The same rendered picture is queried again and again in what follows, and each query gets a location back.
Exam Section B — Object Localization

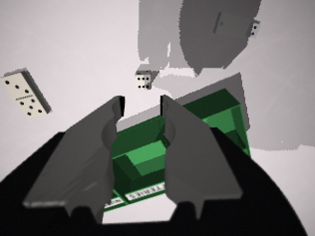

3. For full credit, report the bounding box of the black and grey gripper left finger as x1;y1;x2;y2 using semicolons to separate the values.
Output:
0;96;126;236

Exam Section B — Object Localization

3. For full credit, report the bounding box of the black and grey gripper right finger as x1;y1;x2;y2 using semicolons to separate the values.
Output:
160;95;308;236

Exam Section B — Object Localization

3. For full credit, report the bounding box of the white domino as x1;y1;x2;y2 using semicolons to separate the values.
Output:
0;71;50;118

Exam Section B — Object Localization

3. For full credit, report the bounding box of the grey usb stick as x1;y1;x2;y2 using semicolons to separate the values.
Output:
212;12;261;39

